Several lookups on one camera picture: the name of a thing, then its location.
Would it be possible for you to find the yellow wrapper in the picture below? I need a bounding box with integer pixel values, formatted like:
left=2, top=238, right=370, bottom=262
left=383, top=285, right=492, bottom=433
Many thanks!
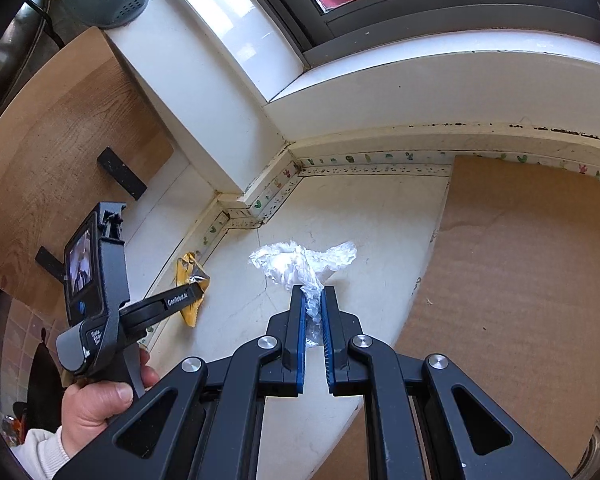
left=175, top=254, right=212, bottom=329

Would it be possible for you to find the black board bracket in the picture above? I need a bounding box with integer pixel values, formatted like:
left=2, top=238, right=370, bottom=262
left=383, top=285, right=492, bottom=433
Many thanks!
left=35, top=246, right=66, bottom=284
left=97, top=147, right=149, bottom=201

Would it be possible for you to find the dark framed window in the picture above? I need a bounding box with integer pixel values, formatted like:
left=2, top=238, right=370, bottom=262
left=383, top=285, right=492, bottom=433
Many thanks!
left=225, top=0, right=600, bottom=69

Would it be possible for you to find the grey pipe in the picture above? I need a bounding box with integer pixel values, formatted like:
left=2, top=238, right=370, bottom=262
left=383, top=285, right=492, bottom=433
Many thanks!
left=0, top=0, right=68, bottom=91

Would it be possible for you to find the brown cardboard sheet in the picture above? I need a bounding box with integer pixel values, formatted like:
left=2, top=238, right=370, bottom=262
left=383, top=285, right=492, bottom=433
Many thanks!
left=330, top=154, right=600, bottom=480

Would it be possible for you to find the person's left forearm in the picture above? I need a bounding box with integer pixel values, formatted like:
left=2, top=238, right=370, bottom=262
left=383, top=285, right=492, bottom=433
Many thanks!
left=22, top=426, right=76, bottom=480

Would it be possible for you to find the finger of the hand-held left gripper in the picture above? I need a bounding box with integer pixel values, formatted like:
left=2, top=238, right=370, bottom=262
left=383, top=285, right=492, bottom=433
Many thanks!
left=129, top=309, right=186, bottom=347
left=119, top=284, right=204, bottom=327

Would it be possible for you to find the person's left hand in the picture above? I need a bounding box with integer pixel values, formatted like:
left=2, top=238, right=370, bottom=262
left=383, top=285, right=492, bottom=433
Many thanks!
left=60, top=349, right=160, bottom=459

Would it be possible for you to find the wooden cutting board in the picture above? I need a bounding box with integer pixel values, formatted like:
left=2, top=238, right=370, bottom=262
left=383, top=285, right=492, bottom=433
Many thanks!
left=0, top=26, right=175, bottom=302

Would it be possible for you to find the cactus print sealing tape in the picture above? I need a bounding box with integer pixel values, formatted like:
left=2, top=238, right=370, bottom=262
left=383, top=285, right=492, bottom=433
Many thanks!
left=142, top=151, right=600, bottom=348

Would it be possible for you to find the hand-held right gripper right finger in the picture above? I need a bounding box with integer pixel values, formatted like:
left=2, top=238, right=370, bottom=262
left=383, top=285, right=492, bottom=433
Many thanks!
left=322, top=285, right=571, bottom=480

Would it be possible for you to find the dark utensil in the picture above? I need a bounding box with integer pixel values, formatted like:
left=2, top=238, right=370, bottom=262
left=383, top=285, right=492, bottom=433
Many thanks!
left=26, top=327, right=65, bottom=443

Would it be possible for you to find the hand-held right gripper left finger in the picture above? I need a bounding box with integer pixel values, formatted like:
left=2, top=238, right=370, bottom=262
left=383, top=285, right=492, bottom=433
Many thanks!
left=55, top=285, right=309, bottom=480

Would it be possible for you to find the clear plastic wrap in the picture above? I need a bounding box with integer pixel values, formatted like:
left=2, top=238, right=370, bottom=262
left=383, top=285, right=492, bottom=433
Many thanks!
left=250, top=241, right=359, bottom=352

